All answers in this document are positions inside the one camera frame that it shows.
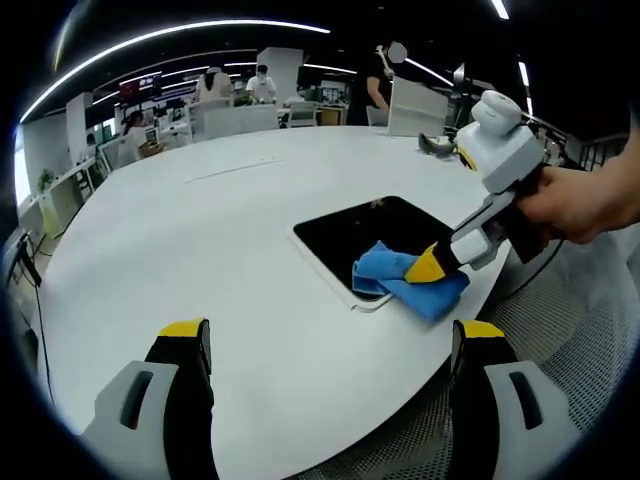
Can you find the black and grey headset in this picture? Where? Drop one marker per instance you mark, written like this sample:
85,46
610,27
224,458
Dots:
435,145

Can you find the person's right hand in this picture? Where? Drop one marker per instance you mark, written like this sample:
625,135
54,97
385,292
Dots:
575,205

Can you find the grey mesh office chair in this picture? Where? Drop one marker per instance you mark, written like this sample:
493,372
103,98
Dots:
575,350

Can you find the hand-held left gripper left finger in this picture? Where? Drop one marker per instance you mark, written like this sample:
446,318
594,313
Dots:
150,400

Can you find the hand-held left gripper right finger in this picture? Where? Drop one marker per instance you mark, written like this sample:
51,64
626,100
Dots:
500,410

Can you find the blue cleaning cloth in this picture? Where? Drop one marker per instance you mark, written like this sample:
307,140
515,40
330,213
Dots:
425,297

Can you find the white shelf unit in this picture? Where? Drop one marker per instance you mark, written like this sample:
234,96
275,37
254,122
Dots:
67,195

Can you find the black mirror with white frame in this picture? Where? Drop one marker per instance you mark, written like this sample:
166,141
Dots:
345,237

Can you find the green potted plant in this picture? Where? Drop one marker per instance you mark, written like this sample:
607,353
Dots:
46,180

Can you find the curved ceiling light strip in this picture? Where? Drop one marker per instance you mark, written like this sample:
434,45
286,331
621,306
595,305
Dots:
135,37

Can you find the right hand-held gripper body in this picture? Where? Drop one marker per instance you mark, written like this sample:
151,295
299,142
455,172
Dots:
500,150

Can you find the black bar stand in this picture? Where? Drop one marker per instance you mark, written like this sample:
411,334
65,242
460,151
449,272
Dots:
31,265

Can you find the red wall screen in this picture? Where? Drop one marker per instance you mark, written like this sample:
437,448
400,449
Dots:
141,85

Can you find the white divider board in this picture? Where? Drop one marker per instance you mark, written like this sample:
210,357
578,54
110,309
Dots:
417,107

